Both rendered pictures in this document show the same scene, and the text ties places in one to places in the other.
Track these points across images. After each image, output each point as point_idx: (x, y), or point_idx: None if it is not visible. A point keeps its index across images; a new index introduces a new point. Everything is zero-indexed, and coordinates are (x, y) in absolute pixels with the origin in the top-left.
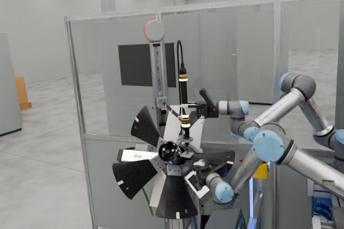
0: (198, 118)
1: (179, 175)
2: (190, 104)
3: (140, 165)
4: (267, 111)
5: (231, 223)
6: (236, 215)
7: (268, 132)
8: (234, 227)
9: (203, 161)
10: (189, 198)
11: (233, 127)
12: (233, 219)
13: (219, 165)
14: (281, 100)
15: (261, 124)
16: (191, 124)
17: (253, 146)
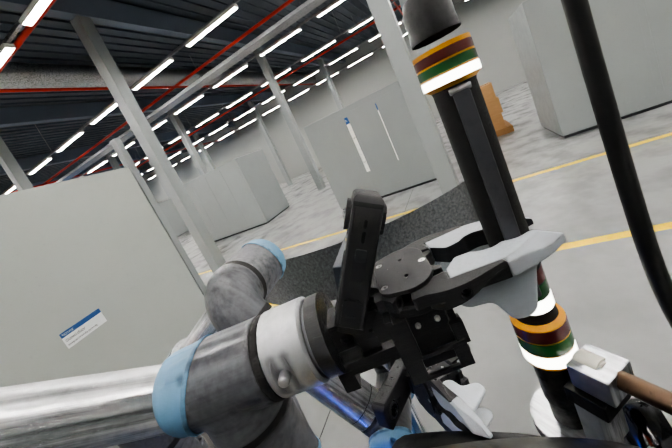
0: (527, 437)
1: None
2: (455, 233)
3: None
4: (148, 367)
5: (342, 253)
6: (337, 259)
7: (250, 241)
8: (339, 250)
9: (443, 384)
10: None
11: (299, 407)
12: (340, 255)
13: (389, 387)
14: (53, 381)
15: None
16: (589, 444)
17: (283, 254)
